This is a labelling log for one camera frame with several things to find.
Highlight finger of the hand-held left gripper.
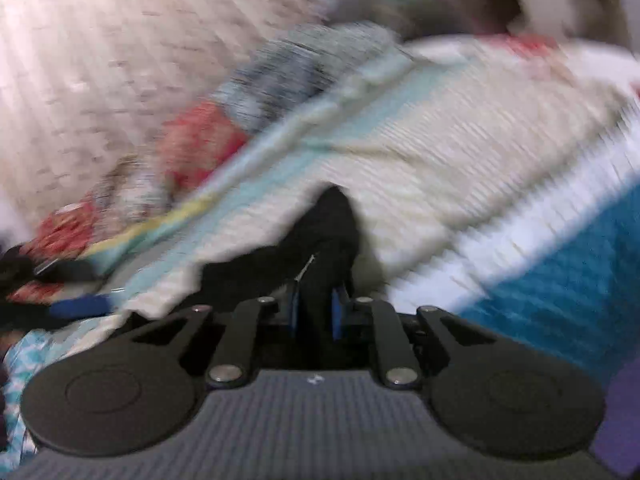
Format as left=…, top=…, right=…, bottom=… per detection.
left=49, top=295, right=127, bottom=319

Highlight purple object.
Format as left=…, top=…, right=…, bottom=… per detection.
left=590, top=360, right=640, bottom=479

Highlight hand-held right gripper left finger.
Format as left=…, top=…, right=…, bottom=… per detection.
left=130, top=284, right=302, bottom=391

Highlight black pants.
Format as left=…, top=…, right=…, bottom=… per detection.
left=200, top=185, right=362, bottom=322

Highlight cream quilt with teal stripes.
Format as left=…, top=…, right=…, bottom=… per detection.
left=60, top=35, right=640, bottom=346

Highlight teal and white blanket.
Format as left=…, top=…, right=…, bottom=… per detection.
left=382, top=110, right=640, bottom=391

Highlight grey blue cloth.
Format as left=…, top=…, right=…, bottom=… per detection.
left=215, top=22, right=401, bottom=136

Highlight teal white patterned cloth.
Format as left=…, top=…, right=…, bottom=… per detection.
left=0, top=332, right=58, bottom=471

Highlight red floral cloth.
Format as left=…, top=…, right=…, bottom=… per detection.
left=10, top=100, right=251, bottom=306

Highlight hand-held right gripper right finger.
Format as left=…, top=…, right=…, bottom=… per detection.
left=330, top=284, right=502, bottom=391

